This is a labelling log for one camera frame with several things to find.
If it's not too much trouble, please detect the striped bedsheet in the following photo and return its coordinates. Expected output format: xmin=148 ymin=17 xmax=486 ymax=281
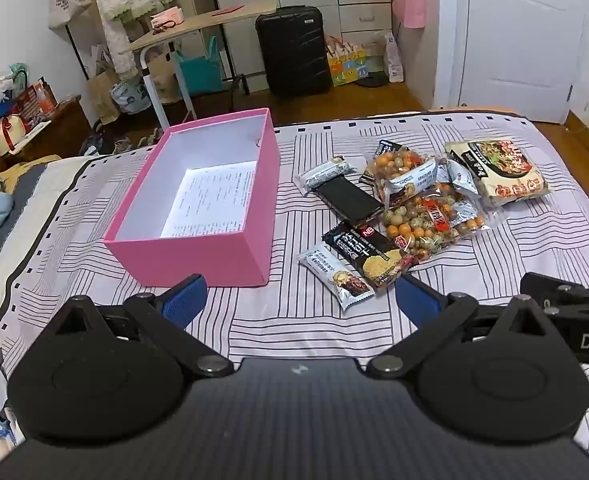
xmin=0 ymin=110 xmax=589 ymax=441

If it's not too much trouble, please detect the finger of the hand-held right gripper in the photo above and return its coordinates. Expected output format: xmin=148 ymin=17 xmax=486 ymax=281
xmin=519 ymin=271 xmax=589 ymax=318

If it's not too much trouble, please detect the grey snack bar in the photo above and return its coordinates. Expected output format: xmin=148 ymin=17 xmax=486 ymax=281
xmin=297 ymin=247 xmax=376 ymax=311
xmin=294 ymin=156 xmax=353 ymax=193

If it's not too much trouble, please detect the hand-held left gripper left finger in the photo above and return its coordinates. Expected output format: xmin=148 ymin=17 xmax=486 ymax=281
xmin=49 ymin=274 xmax=235 ymax=378

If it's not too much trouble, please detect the wooden nightstand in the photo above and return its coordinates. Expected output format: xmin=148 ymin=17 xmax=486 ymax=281
xmin=4 ymin=95 xmax=92 ymax=161

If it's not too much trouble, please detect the white tote bag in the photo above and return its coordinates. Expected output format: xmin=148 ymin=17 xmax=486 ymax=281
xmin=49 ymin=0 xmax=92 ymax=29

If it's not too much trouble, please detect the pink tissue box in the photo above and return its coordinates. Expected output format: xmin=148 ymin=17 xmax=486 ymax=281
xmin=150 ymin=7 xmax=182 ymax=28

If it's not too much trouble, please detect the plain black packet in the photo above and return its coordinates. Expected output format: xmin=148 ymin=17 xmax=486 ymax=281
xmin=315 ymin=176 xmax=385 ymax=226

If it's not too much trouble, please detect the teal shopping bag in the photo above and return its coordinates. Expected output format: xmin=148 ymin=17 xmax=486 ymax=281
xmin=177 ymin=37 xmax=224 ymax=93

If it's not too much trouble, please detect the colourful cardboard box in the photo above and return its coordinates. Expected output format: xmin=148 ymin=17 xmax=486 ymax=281
xmin=327 ymin=45 xmax=370 ymax=87

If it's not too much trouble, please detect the white patterned bag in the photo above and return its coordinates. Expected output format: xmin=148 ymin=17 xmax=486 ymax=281
xmin=383 ymin=30 xmax=405 ymax=83

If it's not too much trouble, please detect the black suitcase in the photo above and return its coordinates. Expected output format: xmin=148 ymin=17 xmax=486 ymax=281
xmin=255 ymin=6 xmax=331 ymax=97

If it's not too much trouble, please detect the pair of shoes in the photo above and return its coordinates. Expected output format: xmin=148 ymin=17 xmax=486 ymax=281
xmin=114 ymin=129 xmax=162 ymax=152

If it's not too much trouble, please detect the blue and white bag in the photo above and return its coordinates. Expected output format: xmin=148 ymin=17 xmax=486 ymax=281
xmin=110 ymin=80 xmax=150 ymax=113

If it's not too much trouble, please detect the white door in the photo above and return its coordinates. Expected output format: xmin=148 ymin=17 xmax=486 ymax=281
xmin=445 ymin=0 xmax=589 ymax=123

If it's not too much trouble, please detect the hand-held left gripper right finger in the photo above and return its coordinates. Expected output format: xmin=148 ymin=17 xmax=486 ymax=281
xmin=367 ymin=275 xmax=550 ymax=378

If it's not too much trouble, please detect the pink hanging bag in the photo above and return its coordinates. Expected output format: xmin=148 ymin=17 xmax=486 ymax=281
xmin=393 ymin=0 xmax=428 ymax=29

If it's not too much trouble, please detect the brown paper bag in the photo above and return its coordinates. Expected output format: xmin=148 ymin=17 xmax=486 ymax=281
xmin=88 ymin=67 xmax=122 ymax=123

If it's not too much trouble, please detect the wooden top side table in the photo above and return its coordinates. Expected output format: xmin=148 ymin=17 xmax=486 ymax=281
xmin=124 ymin=0 xmax=278 ymax=131

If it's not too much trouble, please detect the clear coated peanut packet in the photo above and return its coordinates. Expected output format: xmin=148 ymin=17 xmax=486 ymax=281
xmin=365 ymin=146 xmax=443 ymax=208
xmin=382 ymin=182 xmax=508 ymax=273

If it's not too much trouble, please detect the pink cardboard box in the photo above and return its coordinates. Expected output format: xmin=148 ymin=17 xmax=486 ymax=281
xmin=103 ymin=108 xmax=281 ymax=288

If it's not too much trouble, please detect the beige instant noodle packet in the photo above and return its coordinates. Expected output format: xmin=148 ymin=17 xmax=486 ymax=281
xmin=445 ymin=139 xmax=550 ymax=207

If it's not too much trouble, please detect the small dark snack packet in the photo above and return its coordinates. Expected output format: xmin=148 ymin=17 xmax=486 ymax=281
xmin=359 ymin=139 xmax=405 ymax=186

